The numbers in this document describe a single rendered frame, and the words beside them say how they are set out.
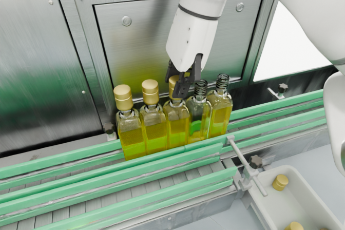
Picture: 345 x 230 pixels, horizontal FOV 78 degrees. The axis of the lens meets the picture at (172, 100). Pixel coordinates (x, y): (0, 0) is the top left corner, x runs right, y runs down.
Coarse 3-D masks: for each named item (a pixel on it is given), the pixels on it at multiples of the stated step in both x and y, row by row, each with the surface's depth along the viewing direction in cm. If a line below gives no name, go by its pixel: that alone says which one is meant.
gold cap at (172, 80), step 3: (174, 75) 46; (177, 75) 46; (171, 78) 45; (174, 78) 45; (177, 78) 45; (171, 81) 44; (174, 81) 44; (171, 84) 44; (174, 84) 44; (171, 87) 44; (171, 90) 45; (171, 93) 46; (171, 96) 46; (174, 99) 46; (177, 99) 46; (180, 99) 46
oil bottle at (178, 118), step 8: (168, 104) 49; (184, 104) 49; (168, 112) 48; (176, 112) 48; (184, 112) 49; (168, 120) 49; (176, 120) 49; (184, 120) 50; (168, 128) 51; (176, 128) 51; (184, 128) 52; (168, 136) 53; (176, 136) 53; (184, 136) 54; (168, 144) 55; (176, 144) 55; (184, 144) 56
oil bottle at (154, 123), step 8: (160, 104) 50; (144, 112) 48; (152, 112) 47; (160, 112) 48; (144, 120) 47; (152, 120) 47; (160, 120) 48; (144, 128) 48; (152, 128) 49; (160, 128) 49; (144, 136) 51; (152, 136) 50; (160, 136) 51; (152, 144) 53; (160, 144) 54; (152, 152) 55
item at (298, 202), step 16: (272, 176) 65; (288, 176) 66; (256, 192) 66; (272, 192) 66; (288, 192) 66; (304, 192) 61; (272, 208) 63; (288, 208) 63; (304, 208) 62; (320, 208) 57; (272, 224) 53; (288, 224) 60; (304, 224) 60; (320, 224) 58; (336, 224) 54
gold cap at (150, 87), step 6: (144, 84) 43; (150, 84) 43; (156, 84) 43; (144, 90) 43; (150, 90) 43; (156, 90) 43; (144, 96) 44; (150, 96) 44; (156, 96) 44; (144, 102) 46; (150, 102) 45; (156, 102) 45
